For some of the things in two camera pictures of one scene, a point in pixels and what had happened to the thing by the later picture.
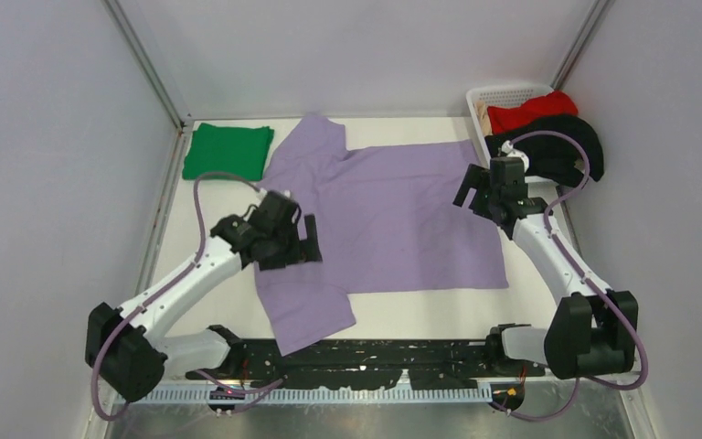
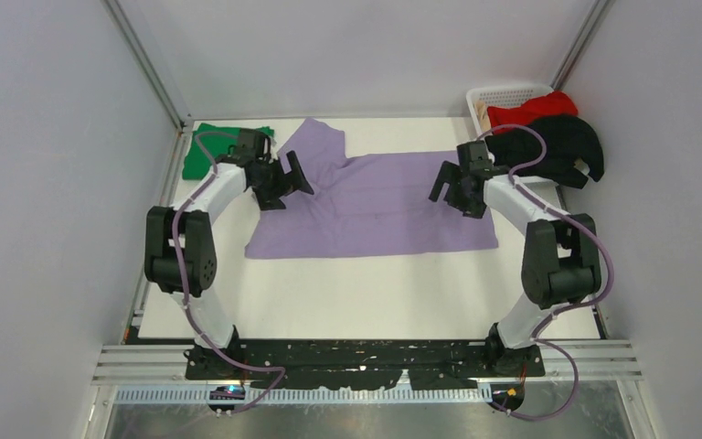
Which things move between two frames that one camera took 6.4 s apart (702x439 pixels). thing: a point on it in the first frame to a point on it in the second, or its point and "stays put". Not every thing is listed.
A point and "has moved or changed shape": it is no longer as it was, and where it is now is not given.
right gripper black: [479, 178] to [451, 173]
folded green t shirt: [239, 151] stays put
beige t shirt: [481, 108] stays put
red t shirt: [504, 119] stays put
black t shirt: [553, 160] stays put
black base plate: [368, 364] stays put
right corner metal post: [595, 17] stays put
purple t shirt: [390, 219] has moved or changed shape
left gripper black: [303, 251] to [270, 200]
